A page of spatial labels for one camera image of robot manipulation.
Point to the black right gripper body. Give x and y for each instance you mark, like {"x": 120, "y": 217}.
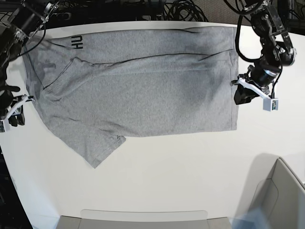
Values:
{"x": 6, "y": 97}

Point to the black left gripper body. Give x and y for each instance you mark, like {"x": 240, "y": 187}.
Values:
{"x": 262, "y": 74}

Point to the grey T-shirt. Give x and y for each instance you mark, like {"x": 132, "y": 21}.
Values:
{"x": 94, "y": 90}

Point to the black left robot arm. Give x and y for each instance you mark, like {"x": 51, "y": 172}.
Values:
{"x": 277, "y": 48}

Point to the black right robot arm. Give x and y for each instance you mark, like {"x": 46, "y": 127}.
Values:
{"x": 29, "y": 17}

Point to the grey chair front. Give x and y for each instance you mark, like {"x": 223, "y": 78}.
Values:
{"x": 98, "y": 219}

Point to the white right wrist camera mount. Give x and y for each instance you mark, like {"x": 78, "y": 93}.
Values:
{"x": 16, "y": 103}

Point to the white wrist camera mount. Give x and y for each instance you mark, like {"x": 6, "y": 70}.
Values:
{"x": 16, "y": 103}
{"x": 270, "y": 103}

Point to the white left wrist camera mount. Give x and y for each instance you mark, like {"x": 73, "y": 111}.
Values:
{"x": 270, "y": 103}

